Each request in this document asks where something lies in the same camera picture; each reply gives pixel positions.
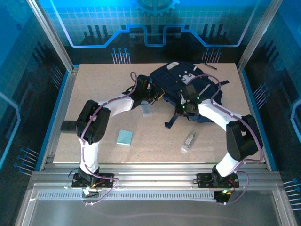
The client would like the clear glass cup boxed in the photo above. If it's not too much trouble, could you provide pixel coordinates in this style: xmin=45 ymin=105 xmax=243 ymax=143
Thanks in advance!
xmin=140 ymin=105 xmax=152 ymax=117

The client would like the grey metal front panel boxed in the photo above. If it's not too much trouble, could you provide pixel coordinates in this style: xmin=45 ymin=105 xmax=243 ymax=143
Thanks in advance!
xmin=14 ymin=183 xmax=298 ymax=226

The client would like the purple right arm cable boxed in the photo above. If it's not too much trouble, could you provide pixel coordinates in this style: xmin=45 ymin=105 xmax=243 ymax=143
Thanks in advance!
xmin=188 ymin=74 xmax=264 ymax=206

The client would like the aluminium side rail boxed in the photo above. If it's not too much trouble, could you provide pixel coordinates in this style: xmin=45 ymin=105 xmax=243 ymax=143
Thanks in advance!
xmin=236 ymin=65 xmax=278 ymax=171
xmin=39 ymin=65 xmax=80 ymax=171

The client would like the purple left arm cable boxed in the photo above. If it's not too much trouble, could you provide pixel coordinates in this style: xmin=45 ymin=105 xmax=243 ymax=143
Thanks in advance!
xmin=79 ymin=72 xmax=138 ymax=207

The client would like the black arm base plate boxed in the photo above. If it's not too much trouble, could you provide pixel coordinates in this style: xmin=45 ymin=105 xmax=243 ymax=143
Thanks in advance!
xmin=196 ymin=173 xmax=240 ymax=189
xmin=71 ymin=173 xmax=115 ymax=189

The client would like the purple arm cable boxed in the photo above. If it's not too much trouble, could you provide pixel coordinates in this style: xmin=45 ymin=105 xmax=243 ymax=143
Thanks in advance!
xmin=188 ymin=74 xmax=264 ymax=206
xmin=79 ymin=72 xmax=138 ymax=207

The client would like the black pencil case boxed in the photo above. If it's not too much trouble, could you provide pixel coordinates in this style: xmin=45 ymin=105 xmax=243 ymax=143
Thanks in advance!
xmin=60 ymin=120 xmax=79 ymax=134

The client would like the aluminium frame post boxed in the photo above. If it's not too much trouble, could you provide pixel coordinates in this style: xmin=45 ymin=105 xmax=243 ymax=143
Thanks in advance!
xmin=26 ymin=0 xmax=80 ymax=73
xmin=237 ymin=0 xmax=285 ymax=73

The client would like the slotted grey cable duct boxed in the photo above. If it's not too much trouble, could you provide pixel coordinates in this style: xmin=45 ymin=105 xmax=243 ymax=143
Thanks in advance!
xmin=37 ymin=192 xmax=218 ymax=201

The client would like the aluminium front rail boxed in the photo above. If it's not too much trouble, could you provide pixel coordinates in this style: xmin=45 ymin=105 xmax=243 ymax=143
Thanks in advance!
xmin=30 ymin=162 xmax=286 ymax=192

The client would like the navy blue backpack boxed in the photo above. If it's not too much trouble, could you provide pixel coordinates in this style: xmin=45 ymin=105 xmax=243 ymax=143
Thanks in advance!
xmin=149 ymin=61 xmax=230 ymax=129

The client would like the light blue sticky note pad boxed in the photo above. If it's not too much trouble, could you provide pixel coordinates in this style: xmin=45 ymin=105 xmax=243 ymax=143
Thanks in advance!
xmin=116 ymin=129 xmax=134 ymax=147

